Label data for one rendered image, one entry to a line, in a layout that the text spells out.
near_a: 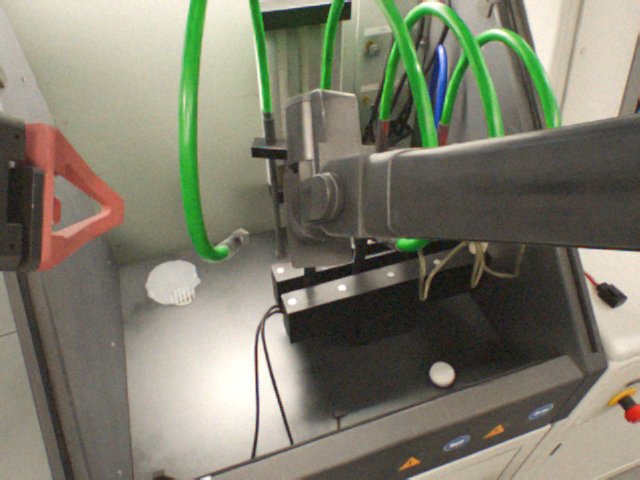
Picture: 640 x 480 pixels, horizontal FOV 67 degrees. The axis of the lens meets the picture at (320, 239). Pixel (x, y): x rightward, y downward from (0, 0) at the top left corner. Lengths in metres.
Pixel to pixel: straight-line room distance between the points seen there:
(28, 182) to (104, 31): 0.55
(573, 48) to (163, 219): 0.72
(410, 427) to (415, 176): 0.42
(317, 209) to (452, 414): 0.40
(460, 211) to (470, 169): 0.02
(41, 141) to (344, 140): 0.23
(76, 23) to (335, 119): 0.46
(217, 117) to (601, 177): 0.70
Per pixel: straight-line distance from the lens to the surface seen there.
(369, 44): 0.86
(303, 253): 0.51
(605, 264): 0.88
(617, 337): 0.79
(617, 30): 0.81
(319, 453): 0.64
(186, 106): 0.39
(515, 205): 0.25
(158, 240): 1.00
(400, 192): 0.30
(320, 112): 0.41
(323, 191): 0.34
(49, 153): 0.25
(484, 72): 0.52
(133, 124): 0.84
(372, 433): 0.65
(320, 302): 0.71
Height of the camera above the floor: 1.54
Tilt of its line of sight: 45 degrees down
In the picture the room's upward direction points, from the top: straight up
